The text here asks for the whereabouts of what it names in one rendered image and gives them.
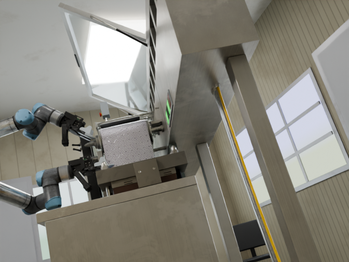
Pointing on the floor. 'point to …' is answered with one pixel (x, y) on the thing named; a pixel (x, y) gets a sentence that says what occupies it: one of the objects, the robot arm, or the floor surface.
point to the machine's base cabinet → (136, 231)
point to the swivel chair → (250, 239)
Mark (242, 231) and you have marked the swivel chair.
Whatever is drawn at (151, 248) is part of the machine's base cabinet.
